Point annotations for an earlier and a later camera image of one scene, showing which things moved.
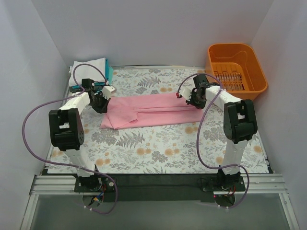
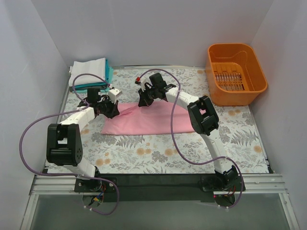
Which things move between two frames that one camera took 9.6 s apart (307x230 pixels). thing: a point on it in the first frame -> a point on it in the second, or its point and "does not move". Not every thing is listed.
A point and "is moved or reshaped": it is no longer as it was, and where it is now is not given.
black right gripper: (194, 100) -> (146, 96)
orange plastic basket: (238, 69) does not move
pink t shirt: (148, 109) is moved or reshaped
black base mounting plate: (159, 187) does not move
